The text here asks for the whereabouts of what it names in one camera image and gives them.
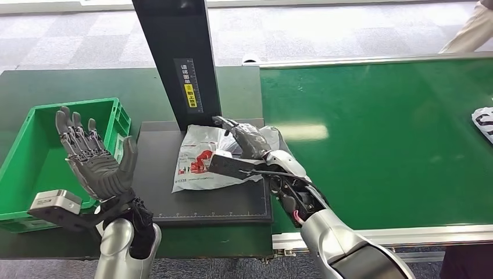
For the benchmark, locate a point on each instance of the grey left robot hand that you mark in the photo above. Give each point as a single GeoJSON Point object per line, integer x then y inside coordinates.
{"type": "Point", "coordinates": [98, 169]}

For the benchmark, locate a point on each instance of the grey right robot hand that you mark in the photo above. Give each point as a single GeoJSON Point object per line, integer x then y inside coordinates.
{"type": "Point", "coordinates": [250, 142]}

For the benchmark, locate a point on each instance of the white package with red print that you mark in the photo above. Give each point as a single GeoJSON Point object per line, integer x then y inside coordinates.
{"type": "Point", "coordinates": [192, 177]}

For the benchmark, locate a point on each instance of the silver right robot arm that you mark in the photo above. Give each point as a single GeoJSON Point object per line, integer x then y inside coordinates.
{"type": "Point", "coordinates": [331, 238]}

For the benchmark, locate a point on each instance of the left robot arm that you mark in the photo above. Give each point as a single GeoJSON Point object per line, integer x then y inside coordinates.
{"type": "Point", "coordinates": [115, 246]}

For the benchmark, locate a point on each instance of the black upright machine column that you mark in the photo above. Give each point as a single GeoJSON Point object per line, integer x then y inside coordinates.
{"type": "Point", "coordinates": [165, 38]}

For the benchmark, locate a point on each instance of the green conveyor belt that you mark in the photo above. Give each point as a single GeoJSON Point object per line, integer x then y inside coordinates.
{"type": "Point", "coordinates": [385, 134]}

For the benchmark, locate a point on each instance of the white package with black print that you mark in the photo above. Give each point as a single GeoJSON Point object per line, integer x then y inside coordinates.
{"type": "Point", "coordinates": [484, 123]}

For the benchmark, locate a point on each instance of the green plastic crate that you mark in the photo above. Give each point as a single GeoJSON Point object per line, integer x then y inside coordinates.
{"type": "Point", "coordinates": [30, 161]}

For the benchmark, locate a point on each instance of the black scale platform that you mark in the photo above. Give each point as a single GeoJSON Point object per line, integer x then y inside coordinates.
{"type": "Point", "coordinates": [215, 204]}

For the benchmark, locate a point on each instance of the yellow label on column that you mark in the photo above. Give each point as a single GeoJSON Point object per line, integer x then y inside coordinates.
{"type": "Point", "coordinates": [190, 96]}

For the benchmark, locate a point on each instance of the person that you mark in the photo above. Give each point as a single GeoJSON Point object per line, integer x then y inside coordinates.
{"type": "Point", "coordinates": [470, 30]}

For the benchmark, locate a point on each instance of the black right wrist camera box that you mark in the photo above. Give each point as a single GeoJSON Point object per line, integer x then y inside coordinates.
{"type": "Point", "coordinates": [231, 165]}

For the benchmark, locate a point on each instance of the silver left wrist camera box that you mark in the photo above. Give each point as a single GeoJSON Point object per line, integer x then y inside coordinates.
{"type": "Point", "coordinates": [56, 200]}

